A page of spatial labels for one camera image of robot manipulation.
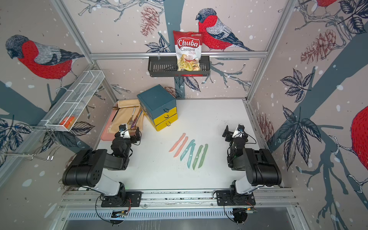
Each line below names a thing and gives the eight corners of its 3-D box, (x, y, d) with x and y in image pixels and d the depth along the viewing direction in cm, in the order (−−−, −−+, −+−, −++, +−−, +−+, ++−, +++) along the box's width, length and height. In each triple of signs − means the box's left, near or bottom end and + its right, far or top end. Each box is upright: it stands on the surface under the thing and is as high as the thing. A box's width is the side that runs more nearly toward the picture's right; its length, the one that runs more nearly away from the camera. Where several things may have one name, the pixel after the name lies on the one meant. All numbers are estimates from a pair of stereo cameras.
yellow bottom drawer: (159, 133, 102) (157, 127, 96) (157, 131, 103) (156, 125, 97) (178, 120, 109) (177, 114, 103) (176, 119, 110) (176, 112, 104)
